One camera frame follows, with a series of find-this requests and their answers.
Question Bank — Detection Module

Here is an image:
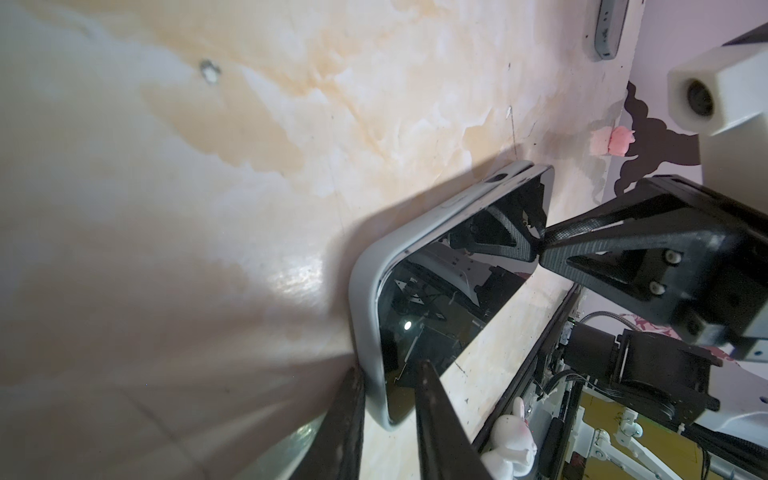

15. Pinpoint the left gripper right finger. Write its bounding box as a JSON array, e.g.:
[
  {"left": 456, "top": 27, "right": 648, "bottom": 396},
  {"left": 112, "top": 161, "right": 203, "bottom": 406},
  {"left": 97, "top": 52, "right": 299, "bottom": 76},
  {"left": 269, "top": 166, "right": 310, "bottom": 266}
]
[{"left": 415, "top": 360, "right": 491, "bottom": 479}]

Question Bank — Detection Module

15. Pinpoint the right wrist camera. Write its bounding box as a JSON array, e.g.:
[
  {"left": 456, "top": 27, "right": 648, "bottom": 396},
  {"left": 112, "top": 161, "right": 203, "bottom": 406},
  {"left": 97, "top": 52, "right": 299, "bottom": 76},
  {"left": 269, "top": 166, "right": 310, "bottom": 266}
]
[{"left": 667, "top": 24, "right": 767, "bottom": 214}]

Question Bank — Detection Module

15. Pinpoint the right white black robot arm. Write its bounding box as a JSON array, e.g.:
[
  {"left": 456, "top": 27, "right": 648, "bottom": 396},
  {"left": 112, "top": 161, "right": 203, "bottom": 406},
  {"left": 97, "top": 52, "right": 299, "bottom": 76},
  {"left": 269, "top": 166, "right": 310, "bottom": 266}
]
[{"left": 539, "top": 175, "right": 767, "bottom": 479}]

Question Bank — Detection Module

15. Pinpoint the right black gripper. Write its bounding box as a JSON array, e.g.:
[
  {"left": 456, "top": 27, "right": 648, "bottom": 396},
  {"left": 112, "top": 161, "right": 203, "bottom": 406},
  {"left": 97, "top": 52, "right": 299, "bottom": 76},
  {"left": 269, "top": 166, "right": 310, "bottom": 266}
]
[{"left": 540, "top": 175, "right": 767, "bottom": 363}]

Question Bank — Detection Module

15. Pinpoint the small pink block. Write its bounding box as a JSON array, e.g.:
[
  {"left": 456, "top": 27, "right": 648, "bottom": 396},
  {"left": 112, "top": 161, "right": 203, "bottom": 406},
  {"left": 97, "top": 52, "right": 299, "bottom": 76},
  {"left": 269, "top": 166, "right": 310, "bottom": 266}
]
[{"left": 590, "top": 126, "right": 635, "bottom": 157}]

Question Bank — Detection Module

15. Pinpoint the black phone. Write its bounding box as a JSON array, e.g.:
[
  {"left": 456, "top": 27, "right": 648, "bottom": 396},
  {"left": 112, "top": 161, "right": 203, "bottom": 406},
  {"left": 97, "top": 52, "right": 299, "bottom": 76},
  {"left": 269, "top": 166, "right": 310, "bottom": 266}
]
[
  {"left": 376, "top": 166, "right": 554, "bottom": 429},
  {"left": 594, "top": 0, "right": 629, "bottom": 60}
]

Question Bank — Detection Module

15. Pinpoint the white rabbit figurine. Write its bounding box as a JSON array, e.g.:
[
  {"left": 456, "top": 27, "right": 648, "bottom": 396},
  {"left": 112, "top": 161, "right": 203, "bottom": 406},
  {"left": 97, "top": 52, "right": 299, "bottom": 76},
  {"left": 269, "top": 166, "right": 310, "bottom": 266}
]
[{"left": 481, "top": 397, "right": 538, "bottom": 480}]

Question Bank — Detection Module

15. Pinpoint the light blue phone case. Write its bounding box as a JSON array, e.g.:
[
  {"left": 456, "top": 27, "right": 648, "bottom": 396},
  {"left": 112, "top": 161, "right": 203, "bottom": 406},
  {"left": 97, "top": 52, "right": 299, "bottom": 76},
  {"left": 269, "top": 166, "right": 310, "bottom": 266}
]
[{"left": 348, "top": 160, "right": 552, "bottom": 430}]

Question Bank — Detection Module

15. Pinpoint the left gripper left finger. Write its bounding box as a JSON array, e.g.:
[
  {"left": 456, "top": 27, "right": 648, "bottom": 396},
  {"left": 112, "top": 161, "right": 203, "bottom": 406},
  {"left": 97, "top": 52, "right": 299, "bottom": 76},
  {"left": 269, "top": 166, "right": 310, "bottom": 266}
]
[{"left": 291, "top": 365, "right": 366, "bottom": 480}]

